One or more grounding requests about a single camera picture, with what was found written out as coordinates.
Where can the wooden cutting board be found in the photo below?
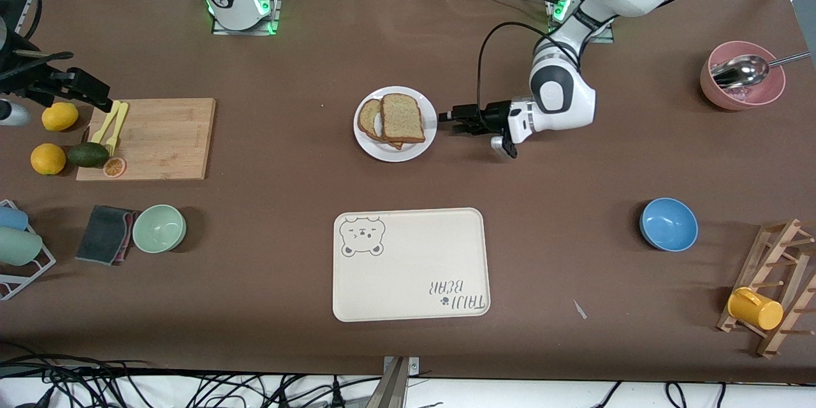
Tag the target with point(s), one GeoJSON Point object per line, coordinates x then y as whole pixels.
{"type": "Point", "coordinates": [166, 140]}

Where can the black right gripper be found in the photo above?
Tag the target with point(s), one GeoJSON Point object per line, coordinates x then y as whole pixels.
{"type": "Point", "coordinates": [25, 78]}

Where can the plain bread slice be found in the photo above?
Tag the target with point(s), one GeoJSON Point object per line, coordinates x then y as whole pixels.
{"type": "Point", "coordinates": [403, 118]}

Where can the yellow mug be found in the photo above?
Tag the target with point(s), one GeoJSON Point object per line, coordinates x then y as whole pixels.
{"type": "Point", "coordinates": [755, 309]}

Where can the yellow plastic fork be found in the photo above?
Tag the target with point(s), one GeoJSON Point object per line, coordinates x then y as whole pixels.
{"type": "Point", "coordinates": [115, 137]}

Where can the metal spoon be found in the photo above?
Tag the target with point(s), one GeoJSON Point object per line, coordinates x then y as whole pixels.
{"type": "Point", "coordinates": [739, 71]}

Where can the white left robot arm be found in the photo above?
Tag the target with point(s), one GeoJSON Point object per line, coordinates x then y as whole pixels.
{"type": "Point", "coordinates": [561, 89]}

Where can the yellow lemon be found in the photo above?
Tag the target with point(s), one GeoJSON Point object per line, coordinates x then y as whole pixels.
{"type": "Point", "coordinates": [48, 159]}
{"type": "Point", "coordinates": [58, 118]}

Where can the pale green cup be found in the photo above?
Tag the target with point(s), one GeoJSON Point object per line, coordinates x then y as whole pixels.
{"type": "Point", "coordinates": [19, 247]}

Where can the pink bowl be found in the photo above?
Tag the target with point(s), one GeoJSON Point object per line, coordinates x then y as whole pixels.
{"type": "Point", "coordinates": [743, 99]}

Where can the cream tray with bear print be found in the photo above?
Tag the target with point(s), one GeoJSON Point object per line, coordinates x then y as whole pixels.
{"type": "Point", "coordinates": [408, 268]}

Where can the blue cup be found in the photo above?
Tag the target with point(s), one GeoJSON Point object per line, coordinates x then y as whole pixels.
{"type": "Point", "coordinates": [11, 218]}

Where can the small white paper scrap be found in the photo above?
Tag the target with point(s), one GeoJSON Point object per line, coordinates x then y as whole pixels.
{"type": "Point", "coordinates": [579, 310]}

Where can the pale green bowl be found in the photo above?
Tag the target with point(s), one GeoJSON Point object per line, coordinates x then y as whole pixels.
{"type": "Point", "coordinates": [159, 229]}

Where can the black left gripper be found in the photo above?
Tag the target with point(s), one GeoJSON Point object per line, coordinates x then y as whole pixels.
{"type": "Point", "coordinates": [492, 116]}

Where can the orange slice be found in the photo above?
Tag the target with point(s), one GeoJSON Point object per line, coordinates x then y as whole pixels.
{"type": "Point", "coordinates": [114, 167]}

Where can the wooden mug rack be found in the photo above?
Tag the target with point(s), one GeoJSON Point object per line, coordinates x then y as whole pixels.
{"type": "Point", "coordinates": [760, 271]}

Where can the dark grey folded cloth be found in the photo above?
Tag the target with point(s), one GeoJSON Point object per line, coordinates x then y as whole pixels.
{"type": "Point", "coordinates": [102, 236]}

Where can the green avocado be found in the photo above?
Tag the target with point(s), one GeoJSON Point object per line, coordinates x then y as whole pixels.
{"type": "Point", "coordinates": [88, 155]}

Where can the blue bowl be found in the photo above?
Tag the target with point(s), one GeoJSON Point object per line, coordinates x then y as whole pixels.
{"type": "Point", "coordinates": [669, 224]}

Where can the white round plate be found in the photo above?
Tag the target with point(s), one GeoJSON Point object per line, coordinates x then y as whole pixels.
{"type": "Point", "coordinates": [427, 143]}

